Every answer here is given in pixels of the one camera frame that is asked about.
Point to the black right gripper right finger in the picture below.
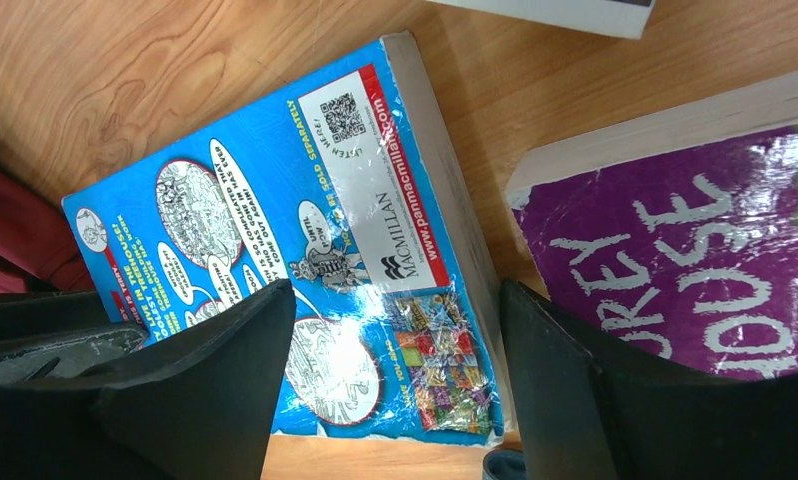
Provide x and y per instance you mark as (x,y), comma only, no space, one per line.
(592,406)

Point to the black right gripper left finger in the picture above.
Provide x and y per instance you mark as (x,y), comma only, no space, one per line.
(82,397)

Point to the red student backpack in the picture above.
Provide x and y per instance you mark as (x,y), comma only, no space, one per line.
(38,252)

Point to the blue treehouse book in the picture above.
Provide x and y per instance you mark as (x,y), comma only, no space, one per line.
(345,183)

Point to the blue leather wallet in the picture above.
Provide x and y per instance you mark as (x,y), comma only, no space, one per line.
(504,464)

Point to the purple treehouse book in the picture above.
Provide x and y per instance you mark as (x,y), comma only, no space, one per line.
(677,231)

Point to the yellow and teal paperback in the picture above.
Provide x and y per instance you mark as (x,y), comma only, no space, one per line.
(621,19)

